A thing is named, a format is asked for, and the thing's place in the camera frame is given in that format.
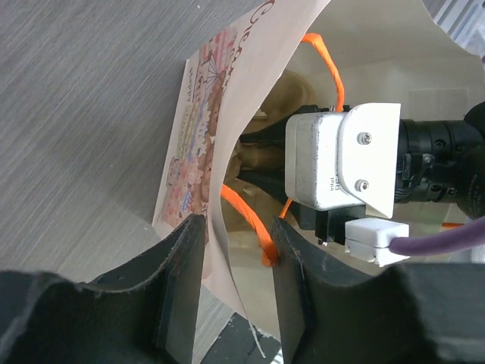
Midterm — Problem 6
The brown paper bag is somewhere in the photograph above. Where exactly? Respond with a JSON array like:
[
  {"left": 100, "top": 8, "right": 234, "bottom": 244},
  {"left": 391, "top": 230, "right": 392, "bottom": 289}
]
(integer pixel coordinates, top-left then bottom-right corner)
[{"left": 152, "top": 1, "right": 484, "bottom": 336}]

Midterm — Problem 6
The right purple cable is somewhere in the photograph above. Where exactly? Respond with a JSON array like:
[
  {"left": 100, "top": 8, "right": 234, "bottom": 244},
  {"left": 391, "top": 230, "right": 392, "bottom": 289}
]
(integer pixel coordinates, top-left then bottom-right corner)
[{"left": 390, "top": 215, "right": 485, "bottom": 256}]

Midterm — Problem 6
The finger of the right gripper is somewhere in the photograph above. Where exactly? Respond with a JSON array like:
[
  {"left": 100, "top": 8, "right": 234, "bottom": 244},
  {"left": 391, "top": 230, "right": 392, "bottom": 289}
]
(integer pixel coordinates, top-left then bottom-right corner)
[
  {"left": 237, "top": 169, "right": 288, "bottom": 205},
  {"left": 239, "top": 105, "right": 330, "bottom": 146}
]

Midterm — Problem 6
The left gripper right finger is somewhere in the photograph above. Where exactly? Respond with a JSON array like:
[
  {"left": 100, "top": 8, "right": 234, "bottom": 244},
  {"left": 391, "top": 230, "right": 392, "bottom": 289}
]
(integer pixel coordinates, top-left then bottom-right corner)
[{"left": 271, "top": 218, "right": 484, "bottom": 363}]

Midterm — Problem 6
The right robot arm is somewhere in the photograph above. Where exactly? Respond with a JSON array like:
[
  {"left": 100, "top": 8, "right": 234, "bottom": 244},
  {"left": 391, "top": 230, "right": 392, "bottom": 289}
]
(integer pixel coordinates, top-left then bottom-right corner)
[{"left": 237, "top": 101, "right": 484, "bottom": 220}]

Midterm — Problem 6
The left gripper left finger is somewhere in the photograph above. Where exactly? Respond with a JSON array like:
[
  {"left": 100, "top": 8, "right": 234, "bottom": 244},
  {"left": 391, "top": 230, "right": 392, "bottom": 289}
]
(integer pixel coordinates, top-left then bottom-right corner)
[{"left": 1, "top": 215, "right": 205, "bottom": 363}]

